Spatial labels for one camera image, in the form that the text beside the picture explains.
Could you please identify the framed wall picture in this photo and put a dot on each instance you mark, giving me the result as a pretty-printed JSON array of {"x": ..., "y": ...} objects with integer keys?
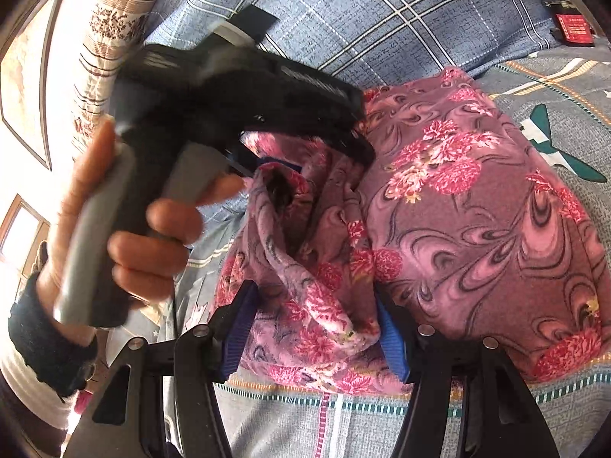
[{"x": 24, "y": 81}]

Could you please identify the pink floral garment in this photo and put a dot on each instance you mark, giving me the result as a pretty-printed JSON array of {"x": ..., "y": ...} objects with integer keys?
[{"x": 477, "y": 248}]

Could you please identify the person's left forearm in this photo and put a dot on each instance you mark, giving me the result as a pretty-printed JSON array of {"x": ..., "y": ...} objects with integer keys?
[{"x": 43, "y": 338}]

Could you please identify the wooden framed window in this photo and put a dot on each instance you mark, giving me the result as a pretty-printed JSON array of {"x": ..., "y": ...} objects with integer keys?
[{"x": 19, "y": 233}]

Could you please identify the blue plaid blanket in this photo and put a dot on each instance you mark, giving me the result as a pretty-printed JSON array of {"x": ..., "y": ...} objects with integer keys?
[{"x": 382, "y": 9}]

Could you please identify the beige striped quilt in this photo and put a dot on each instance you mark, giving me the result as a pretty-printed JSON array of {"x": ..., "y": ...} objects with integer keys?
[{"x": 119, "y": 19}]

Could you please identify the red box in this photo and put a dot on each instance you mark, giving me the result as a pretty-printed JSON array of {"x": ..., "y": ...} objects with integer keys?
[{"x": 575, "y": 28}]

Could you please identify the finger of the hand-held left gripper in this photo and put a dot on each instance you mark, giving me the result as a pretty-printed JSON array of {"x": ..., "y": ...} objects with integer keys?
[
  {"x": 281, "y": 162},
  {"x": 358, "y": 145}
]

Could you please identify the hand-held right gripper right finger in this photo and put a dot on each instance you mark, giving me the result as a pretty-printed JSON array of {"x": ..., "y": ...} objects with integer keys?
[{"x": 394, "y": 343}]

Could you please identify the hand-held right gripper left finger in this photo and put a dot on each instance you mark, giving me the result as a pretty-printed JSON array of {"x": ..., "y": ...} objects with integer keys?
[{"x": 238, "y": 329}]

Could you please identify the person's left hand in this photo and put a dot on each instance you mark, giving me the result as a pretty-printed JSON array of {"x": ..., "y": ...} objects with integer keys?
[{"x": 172, "y": 222}]

